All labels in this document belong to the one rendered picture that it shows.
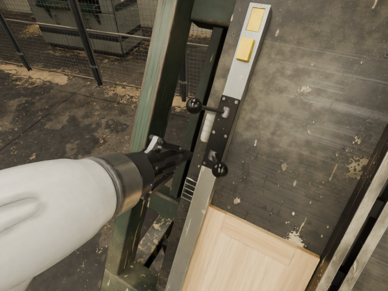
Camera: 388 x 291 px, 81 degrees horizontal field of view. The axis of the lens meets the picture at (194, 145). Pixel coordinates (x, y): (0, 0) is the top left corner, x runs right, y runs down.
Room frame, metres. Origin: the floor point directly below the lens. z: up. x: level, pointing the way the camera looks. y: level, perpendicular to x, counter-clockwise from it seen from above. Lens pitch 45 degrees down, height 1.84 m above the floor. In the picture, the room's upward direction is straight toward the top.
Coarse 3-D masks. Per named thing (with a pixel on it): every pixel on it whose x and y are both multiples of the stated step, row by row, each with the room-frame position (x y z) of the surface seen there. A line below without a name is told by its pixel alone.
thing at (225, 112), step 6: (186, 102) 0.43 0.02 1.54; (192, 102) 0.42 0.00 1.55; (198, 102) 0.42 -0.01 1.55; (186, 108) 0.42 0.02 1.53; (192, 108) 0.41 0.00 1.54; (198, 108) 0.41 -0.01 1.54; (204, 108) 0.44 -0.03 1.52; (210, 108) 0.45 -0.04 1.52; (216, 108) 0.46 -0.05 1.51; (228, 108) 0.47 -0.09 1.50; (222, 114) 0.46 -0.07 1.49; (228, 114) 0.46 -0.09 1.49
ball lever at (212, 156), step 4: (212, 152) 0.41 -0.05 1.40; (216, 152) 0.41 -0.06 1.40; (208, 156) 0.41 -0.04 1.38; (212, 156) 0.40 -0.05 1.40; (216, 156) 0.41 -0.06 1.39; (212, 160) 0.40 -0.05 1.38; (216, 160) 0.37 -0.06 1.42; (216, 164) 0.33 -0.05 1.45; (220, 164) 0.32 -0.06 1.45; (224, 164) 0.33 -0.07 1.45; (212, 168) 0.32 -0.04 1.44; (216, 168) 0.32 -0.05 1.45; (220, 168) 0.31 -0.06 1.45; (224, 168) 0.32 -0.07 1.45; (212, 172) 0.31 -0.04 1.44; (216, 172) 0.31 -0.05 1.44; (220, 172) 0.31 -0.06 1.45; (224, 172) 0.31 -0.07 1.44; (216, 176) 0.31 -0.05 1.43; (220, 176) 0.30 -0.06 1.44; (224, 176) 0.31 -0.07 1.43
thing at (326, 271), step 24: (384, 144) 0.33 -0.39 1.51; (384, 168) 0.28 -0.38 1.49; (360, 192) 0.28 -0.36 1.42; (384, 192) 0.27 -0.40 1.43; (360, 216) 0.23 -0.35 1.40; (384, 216) 0.22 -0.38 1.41; (336, 240) 0.21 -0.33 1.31; (360, 240) 0.20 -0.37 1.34; (336, 264) 0.17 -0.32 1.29; (360, 264) 0.16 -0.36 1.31; (312, 288) 0.14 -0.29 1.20; (336, 288) 0.14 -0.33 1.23
